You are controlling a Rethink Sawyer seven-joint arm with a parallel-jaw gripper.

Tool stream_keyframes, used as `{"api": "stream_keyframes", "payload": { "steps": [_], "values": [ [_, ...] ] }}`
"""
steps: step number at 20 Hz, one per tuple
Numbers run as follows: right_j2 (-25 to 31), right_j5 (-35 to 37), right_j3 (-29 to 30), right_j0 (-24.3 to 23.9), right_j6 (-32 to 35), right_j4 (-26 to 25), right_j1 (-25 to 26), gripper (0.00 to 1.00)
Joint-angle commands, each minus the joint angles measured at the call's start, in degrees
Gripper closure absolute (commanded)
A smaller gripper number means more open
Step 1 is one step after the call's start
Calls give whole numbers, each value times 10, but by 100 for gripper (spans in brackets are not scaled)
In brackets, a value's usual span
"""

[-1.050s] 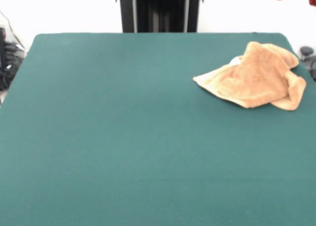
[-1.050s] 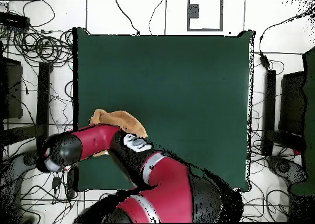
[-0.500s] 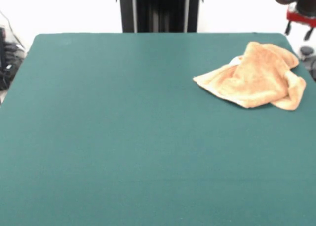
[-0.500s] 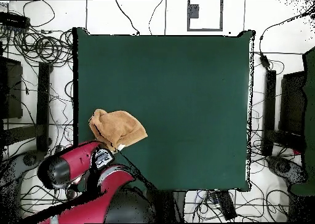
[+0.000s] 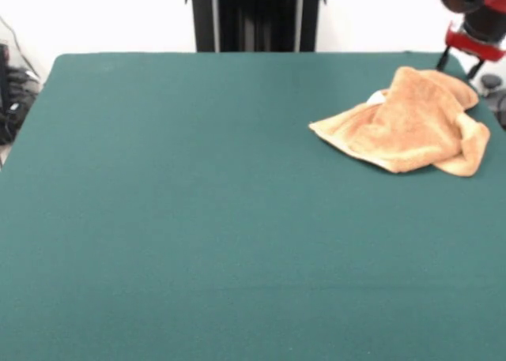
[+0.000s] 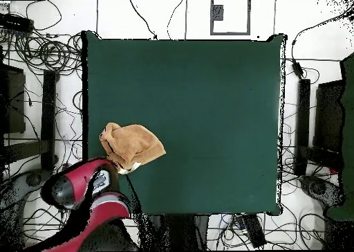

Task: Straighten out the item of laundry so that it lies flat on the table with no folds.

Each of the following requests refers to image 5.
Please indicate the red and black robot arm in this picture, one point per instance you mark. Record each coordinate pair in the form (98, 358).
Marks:
(474, 5)

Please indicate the dark green table cloth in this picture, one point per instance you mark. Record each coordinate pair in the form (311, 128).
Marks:
(158, 219)

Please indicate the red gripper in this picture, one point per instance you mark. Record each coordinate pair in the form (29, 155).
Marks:
(470, 47)

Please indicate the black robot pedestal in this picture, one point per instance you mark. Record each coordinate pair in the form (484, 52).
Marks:
(257, 21)

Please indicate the orange terry towel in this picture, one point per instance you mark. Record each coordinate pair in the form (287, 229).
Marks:
(411, 128)

